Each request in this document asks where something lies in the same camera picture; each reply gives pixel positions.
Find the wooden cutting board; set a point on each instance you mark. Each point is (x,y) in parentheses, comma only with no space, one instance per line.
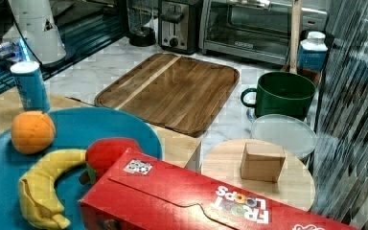
(179,93)

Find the red Froot Loops cereal box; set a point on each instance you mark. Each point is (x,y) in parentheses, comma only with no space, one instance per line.
(140,192)

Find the red plush apple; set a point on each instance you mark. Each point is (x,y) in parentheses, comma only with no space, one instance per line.
(102,154)

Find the black silver toaster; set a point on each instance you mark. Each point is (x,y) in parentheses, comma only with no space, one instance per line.
(178,25)

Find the glass jar with wooden lid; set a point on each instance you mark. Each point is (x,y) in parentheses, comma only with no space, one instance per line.
(262,168)

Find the glass jar with white lid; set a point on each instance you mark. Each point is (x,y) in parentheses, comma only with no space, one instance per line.
(290,133)

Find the green mug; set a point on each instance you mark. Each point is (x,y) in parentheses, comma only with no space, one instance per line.
(280,93)

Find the glass French press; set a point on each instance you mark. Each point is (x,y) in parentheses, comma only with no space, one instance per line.
(140,16)

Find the silver toaster oven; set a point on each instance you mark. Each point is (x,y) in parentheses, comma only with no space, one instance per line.
(255,29)

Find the brown utensil holder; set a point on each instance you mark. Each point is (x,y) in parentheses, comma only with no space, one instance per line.
(305,77)

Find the white blue-labelled bottle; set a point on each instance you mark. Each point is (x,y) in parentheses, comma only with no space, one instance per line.
(312,52)

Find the black paper towel stand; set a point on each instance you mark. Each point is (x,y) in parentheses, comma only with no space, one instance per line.
(66,57)

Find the orange plush fruit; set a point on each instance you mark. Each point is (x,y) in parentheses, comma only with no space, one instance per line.
(32,131)

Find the blue white-capped canister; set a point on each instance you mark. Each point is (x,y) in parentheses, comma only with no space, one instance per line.
(30,86)

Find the yellow plush banana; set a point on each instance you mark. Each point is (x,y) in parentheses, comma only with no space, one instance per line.
(39,203)

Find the paper towel roll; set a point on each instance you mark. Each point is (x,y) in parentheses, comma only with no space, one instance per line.
(37,26)

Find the teal blue plate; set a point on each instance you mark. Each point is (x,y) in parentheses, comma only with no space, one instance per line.
(77,128)

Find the wooden utensil handle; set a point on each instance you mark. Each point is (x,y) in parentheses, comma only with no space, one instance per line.
(294,35)

